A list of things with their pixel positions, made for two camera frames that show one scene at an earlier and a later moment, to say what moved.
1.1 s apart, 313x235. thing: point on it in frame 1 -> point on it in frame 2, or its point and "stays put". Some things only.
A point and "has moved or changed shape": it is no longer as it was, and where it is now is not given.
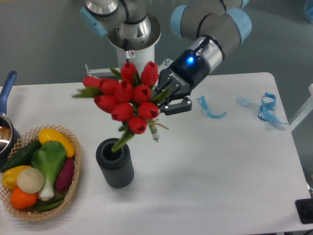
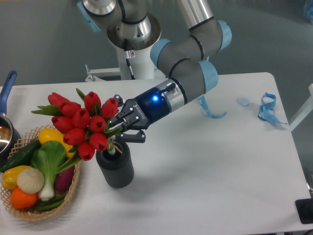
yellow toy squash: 46,134 stays put
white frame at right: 306,110 stays put
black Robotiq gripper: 186,73 -> 148,107
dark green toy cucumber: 23,157 stays put
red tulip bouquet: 131,96 has moved or changed shape
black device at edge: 304,208 stays put
